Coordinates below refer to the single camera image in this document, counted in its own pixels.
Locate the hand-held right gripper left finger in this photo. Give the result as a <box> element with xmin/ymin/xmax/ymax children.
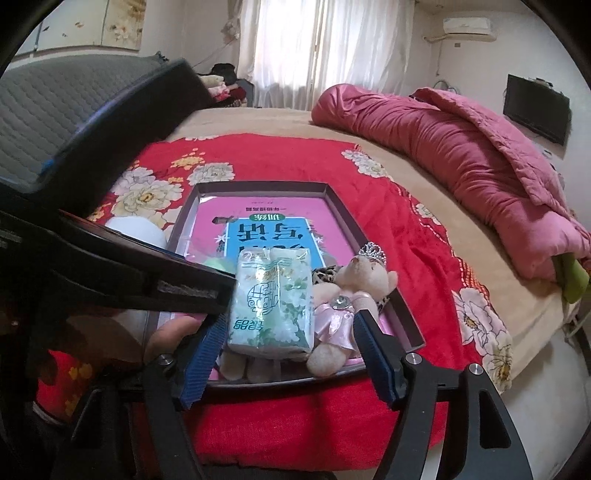
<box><xmin>51</xmin><ymin>318</ymin><xmax>232</xmax><ymax>480</ymax></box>

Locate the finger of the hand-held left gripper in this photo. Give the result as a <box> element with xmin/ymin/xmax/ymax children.
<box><xmin>0</xmin><ymin>59</ymin><xmax>209</xmax><ymax>195</ymax></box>
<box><xmin>0</xmin><ymin>210</ymin><xmax>237</xmax><ymax>317</ymax></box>

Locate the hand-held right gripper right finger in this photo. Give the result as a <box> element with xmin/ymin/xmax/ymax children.
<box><xmin>353</xmin><ymin>309</ymin><xmax>532</xmax><ymax>480</ymax></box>

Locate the green makeup sponge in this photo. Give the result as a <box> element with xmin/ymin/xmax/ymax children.
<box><xmin>203</xmin><ymin>256</ymin><xmax>238</xmax><ymax>275</ymax></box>

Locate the green white tissue pack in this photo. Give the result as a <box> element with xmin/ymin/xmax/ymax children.
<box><xmin>226</xmin><ymin>244</ymin><xmax>315</xmax><ymax>358</ymax></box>

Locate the dark grey cardboard box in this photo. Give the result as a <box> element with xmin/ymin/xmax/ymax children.
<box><xmin>166</xmin><ymin>181</ymin><xmax>426</xmax><ymax>386</ymax></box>

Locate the white towel roll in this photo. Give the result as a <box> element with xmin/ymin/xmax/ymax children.
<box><xmin>105</xmin><ymin>216</ymin><xmax>168</xmax><ymax>250</ymax></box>

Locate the grey quilted headboard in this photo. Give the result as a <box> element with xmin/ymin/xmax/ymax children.
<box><xmin>0</xmin><ymin>55</ymin><xmax>167</xmax><ymax>174</ymax></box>

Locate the dark clothing pile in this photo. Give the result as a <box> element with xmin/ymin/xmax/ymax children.
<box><xmin>212</xmin><ymin>62</ymin><xmax>252</xmax><ymax>108</ymax></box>

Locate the beige bed sheet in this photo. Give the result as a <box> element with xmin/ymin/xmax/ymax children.
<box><xmin>166</xmin><ymin>108</ymin><xmax>568</xmax><ymax>393</ymax></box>

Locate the red floral blanket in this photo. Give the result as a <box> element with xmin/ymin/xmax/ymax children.
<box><xmin>34</xmin><ymin>134</ymin><xmax>513</xmax><ymax>472</ymax></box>

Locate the pink and blue book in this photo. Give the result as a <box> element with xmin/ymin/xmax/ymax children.
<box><xmin>187</xmin><ymin>196</ymin><xmax>365</xmax><ymax>370</ymax></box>

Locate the green cloth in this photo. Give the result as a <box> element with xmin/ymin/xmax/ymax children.
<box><xmin>551</xmin><ymin>253</ymin><xmax>591</xmax><ymax>305</ymax></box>

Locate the white curtain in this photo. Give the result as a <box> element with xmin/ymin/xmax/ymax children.
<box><xmin>238</xmin><ymin>0</ymin><xmax>414</xmax><ymax>112</ymax></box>

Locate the pink quilt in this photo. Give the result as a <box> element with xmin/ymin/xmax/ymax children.
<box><xmin>310</xmin><ymin>83</ymin><xmax>591</xmax><ymax>282</ymax></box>

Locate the white air conditioner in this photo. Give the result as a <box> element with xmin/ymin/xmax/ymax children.
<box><xmin>442</xmin><ymin>17</ymin><xmax>497</xmax><ymax>37</ymax></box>

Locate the floral wall hanging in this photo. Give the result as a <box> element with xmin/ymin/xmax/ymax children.
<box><xmin>37</xmin><ymin>0</ymin><xmax>148</xmax><ymax>47</ymax></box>

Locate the black wall television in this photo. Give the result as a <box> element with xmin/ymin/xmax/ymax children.
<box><xmin>502</xmin><ymin>74</ymin><xmax>571</xmax><ymax>146</ymax></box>

